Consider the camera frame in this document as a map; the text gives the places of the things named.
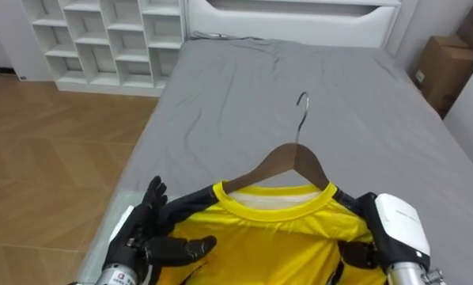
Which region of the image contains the white shelf unit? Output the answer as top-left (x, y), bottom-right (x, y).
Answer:
top-left (21, 0), bottom-right (187, 97)

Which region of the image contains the brown wooden clothes hanger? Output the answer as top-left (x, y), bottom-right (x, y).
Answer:
top-left (221, 91), bottom-right (331, 195)

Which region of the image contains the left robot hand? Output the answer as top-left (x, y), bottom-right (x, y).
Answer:
top-left (102, 175), bottom-right (218, 275)

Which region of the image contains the yellow and black shirt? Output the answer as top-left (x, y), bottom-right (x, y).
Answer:
top-left (153, 180), bottom-right (388, 285)

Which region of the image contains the brown cardboard box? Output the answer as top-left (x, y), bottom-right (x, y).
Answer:
top-left (413, 35), bottom-right (473, 116)

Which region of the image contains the white cabinet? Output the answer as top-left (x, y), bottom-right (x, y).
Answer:
top-left (443, 51), bottom-right (473, 183)

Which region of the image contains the grey bed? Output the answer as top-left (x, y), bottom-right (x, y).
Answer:
top-left (74, 0), bottom-right (473, 285)

